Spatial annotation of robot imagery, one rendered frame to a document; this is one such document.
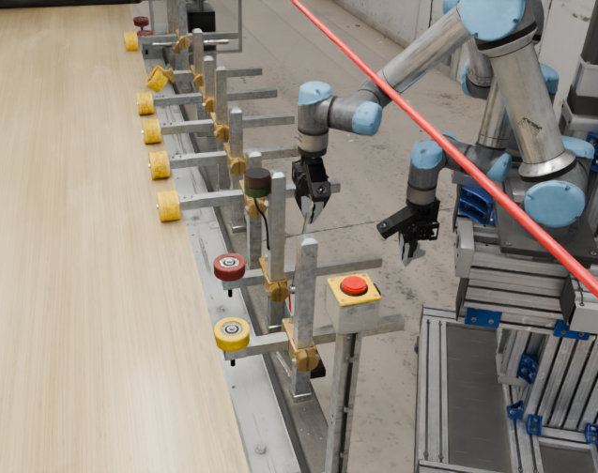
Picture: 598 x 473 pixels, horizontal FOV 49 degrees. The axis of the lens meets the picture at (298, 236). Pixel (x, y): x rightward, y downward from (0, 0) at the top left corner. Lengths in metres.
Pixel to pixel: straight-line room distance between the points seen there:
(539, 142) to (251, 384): 0.92
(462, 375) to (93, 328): 1.38
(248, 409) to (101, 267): 0.51
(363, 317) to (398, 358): 1.69
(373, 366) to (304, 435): 1.21
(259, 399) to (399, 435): 0.89
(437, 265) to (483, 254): 1.66
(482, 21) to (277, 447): 1.03
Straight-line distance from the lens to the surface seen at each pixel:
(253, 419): 1.68
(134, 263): 1.71
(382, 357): 2.77
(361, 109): 1.51
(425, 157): 1.66
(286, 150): 2.12
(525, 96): 1.40
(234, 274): 1.66
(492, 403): 2.39
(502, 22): 1.33
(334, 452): 1.35
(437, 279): 3.23
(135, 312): 1.56
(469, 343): 2.59
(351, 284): 1.08
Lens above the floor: 1.89
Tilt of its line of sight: 33 degrees down
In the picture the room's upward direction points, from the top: 2 degrees clockwise
